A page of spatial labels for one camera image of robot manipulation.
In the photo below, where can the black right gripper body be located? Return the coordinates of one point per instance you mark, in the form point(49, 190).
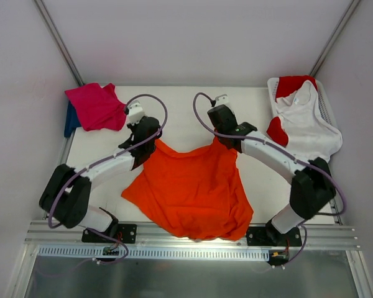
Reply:
point(231, 143)

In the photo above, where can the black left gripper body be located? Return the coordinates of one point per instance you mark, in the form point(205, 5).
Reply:
point(144, 152)

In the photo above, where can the orange t shirt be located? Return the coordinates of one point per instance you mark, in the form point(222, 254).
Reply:
point(200, 185)

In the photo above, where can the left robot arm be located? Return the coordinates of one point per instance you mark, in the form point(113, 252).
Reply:
point(66, 197)

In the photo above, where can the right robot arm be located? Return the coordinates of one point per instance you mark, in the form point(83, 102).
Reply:
point(310, 185)

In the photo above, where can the pink t shirt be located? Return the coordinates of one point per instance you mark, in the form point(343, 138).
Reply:
point(97, 107)

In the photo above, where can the red t shirt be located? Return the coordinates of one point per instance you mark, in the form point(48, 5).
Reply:
point(282, 92)

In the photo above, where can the dark blue t shirt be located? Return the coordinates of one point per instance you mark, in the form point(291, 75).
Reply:
point(72, 121)

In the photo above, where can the white tank top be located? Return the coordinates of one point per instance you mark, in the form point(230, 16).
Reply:
point(310, 135)

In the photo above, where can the white plastic laundry basket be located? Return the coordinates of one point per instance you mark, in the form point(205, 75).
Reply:
point(323, 101)

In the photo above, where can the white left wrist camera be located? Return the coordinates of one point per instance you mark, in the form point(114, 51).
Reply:
point(134, 112)

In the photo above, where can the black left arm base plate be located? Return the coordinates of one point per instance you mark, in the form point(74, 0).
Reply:
point(123, 232)

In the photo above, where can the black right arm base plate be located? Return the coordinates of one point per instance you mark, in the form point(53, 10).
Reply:
point(260, 236)

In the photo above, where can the metal frame post right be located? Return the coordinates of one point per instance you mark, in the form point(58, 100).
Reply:
point(335, 35)

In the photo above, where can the metal frame post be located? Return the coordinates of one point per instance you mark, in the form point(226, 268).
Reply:
point(335, 35)
point(58, 40)

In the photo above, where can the aluminium mounting rail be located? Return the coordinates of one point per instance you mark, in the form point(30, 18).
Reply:
point(320, 237)

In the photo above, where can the white slotted cable duct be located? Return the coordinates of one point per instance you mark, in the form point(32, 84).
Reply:
point(155, 253)

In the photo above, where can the metal frame post left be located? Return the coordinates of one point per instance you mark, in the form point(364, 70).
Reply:
point(58, 40)

